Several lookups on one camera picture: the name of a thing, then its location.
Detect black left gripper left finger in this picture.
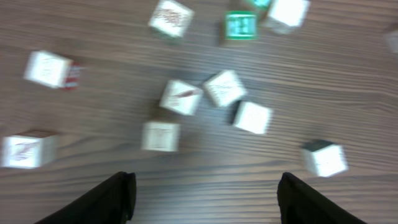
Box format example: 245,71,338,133
37,172,136,224

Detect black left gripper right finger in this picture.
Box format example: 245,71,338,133
277,172,366,224

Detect red Q wooden block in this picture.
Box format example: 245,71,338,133
302,139,349,177

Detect blue-edged wooden block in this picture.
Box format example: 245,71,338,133
1,129,58,169

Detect plain wooden block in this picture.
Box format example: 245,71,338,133
141,121,180,152

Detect yellow-sided wooden block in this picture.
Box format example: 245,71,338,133
233,101,273,134

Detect wooden block red picture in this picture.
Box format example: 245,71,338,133
159,80,203,116

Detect green-sided tilted wooden block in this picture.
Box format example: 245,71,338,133
203,70,247,107

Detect red-sided left wooden block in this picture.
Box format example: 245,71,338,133
24,50,81,91

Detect green R wooden block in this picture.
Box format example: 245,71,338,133
224,11,257,40

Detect blue-sided wooden block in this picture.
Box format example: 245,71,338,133
263,0,311,34

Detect green B wooden block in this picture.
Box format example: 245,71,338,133
148,0,195,39

